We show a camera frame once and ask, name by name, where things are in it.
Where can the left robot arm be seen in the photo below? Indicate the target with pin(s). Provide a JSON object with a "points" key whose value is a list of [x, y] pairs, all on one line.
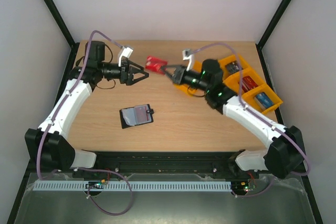
{"points": [[47, 145]]}

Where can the black frame post left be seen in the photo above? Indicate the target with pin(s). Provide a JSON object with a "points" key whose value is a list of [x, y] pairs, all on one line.
{"points": [[60, 22]]}

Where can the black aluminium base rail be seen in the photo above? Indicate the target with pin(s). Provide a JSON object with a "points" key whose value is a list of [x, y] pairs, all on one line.
{"points": [[218, 165]]}

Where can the white slotted cable duct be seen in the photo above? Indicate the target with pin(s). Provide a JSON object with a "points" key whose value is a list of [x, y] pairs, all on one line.
{"points": [[54, 185]]}

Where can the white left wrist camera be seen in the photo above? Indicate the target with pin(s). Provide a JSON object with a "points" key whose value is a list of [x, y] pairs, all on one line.
{"points": [[125, 52]]}

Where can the red VIP card stack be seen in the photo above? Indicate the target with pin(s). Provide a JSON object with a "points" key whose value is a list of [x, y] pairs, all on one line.
{"points": [[247, 84]]}

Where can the blue card stack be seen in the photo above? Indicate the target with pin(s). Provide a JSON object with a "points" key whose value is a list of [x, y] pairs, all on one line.
{"points": [[263, 101]]}

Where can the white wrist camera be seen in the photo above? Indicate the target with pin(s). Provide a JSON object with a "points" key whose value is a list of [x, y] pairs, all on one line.
{"points": [[125, 52], [188, 55]]}

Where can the black frame post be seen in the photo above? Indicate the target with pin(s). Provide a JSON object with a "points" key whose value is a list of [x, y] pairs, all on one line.
{"points": [[60, 22], [273, 23]]}

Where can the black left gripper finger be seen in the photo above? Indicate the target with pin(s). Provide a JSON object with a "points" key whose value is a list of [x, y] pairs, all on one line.
{"points": [[136, 66], [137, 77]]}

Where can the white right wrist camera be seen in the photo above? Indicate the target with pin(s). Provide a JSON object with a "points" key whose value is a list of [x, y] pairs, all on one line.
{"points": [[188, 55]]}

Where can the yellow bin with black cards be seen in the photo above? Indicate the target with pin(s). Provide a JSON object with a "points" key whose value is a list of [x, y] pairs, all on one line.
{"points": [[228, 60]]}

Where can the yellow bin with red cards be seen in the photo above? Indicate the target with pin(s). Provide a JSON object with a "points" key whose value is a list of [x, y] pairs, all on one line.
{"points": [[233, 82]]}

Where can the yellow bin with blue cards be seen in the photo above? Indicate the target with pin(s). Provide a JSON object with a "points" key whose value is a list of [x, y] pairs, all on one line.
{"points": [[274, 98]]}

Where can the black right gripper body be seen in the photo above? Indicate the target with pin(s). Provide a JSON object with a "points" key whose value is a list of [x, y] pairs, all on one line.
{"points": [[177, 74]]}

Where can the yellow bin with white cards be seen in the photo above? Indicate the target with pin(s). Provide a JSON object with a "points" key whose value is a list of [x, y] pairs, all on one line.
{"points": [[187, 89]]}

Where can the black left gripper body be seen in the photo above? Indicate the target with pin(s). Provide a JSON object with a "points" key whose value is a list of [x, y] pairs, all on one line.
{"points": [[124, 79]]}

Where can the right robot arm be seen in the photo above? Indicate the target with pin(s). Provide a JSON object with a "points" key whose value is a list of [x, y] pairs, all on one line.
{"points": [[281, 156]]}

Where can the black frame post right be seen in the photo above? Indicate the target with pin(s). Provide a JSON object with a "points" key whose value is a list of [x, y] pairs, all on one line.
{"points": [[273, 23]]}

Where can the black leather card holder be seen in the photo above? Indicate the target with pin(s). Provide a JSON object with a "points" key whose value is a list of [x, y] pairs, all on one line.
{"points": [[136, 116]]}

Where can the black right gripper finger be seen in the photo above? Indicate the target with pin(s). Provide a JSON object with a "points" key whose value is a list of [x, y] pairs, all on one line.
{"points": [[170, 66], [169, 74]]}

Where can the black card stack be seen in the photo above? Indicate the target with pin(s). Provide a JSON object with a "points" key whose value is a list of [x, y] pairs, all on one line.
{"points": [[233, 67]]}

